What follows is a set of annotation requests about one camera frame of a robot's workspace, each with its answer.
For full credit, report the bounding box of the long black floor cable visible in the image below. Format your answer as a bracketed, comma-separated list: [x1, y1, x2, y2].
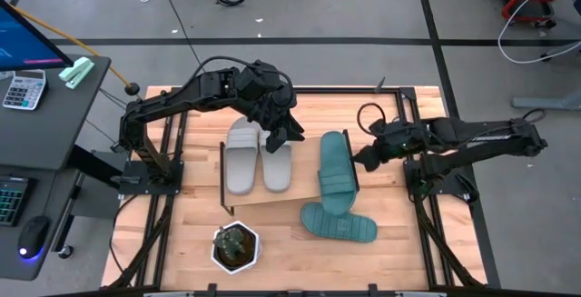
[155, 0, 206, 74]

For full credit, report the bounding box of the grey slide sandal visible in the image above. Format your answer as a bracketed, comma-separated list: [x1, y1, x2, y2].
[258, 128, 292, 193]
[225, 115, 261, 196]

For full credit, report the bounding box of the black backlit keyboard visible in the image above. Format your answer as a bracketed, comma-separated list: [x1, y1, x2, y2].
[0, 176, 31, 228]

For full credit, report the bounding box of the white hexagonal plant pot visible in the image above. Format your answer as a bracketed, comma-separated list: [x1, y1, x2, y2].
[211, 220, 263, 276]

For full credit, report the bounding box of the grey metal stand base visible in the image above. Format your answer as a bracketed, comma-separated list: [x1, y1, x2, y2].
[511, 37, 581, 111]

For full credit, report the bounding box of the small green cactus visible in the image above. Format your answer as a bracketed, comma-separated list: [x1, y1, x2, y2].
[212, 224, 247, 262]

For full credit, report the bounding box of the long white cable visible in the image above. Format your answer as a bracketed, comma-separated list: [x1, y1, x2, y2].
[497, 0, 581, 65]

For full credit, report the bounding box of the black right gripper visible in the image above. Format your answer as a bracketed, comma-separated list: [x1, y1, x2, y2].
[353, 120, 426, 173]

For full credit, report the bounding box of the yellow hanging cable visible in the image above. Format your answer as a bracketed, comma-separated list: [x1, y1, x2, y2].
[8, 2, 142, 103]

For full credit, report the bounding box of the black computer mouse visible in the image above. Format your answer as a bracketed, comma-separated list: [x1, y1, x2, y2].
[16, 215, 51, 260]

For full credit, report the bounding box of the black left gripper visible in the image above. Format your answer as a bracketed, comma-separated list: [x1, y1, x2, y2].
[247, 91, 306, 154]

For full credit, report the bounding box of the grey desk calculator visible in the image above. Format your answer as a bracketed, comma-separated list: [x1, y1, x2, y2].
[2, 69, 48, 111]

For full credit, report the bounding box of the wooden shelf black metal frame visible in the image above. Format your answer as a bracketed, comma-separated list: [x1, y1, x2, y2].
[219, 128, 361, 217]

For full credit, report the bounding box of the dark grey desk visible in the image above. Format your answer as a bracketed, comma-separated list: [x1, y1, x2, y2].
[0, 54, 123, 282]

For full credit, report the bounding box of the green slide sandal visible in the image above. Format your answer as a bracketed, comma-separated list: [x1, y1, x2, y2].
[317, 131, 358, 216]
[300, 201, 379, 244]

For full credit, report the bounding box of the black computer monitor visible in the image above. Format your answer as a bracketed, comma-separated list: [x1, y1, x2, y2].
[0, 0, 74, 74]

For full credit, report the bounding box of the mint green stapler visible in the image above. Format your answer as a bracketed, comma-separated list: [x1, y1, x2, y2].
[57, 56, 95, 90]

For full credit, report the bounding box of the black table rail frame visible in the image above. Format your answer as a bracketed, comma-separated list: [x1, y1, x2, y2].
[102, 85, 503, 297]

